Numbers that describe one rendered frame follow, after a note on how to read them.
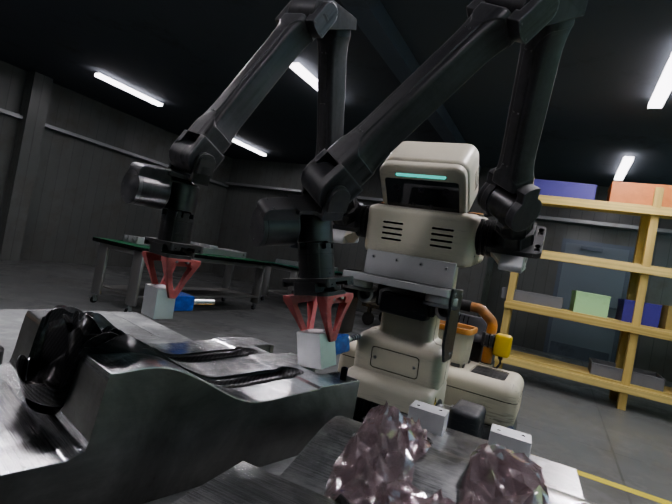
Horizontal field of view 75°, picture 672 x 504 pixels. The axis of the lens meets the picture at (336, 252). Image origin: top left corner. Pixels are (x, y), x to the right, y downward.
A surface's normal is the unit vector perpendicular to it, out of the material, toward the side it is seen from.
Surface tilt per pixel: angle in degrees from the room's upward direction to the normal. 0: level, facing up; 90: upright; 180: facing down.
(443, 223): 98
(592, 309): 90
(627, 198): 90
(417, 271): 90
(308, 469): 14
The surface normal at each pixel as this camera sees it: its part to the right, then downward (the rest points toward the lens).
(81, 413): -0.62, -0.25
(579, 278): -0.45, -0.09
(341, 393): 0.74, 0.13
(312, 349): -0.65, 0.02
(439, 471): 0.09, -0.98
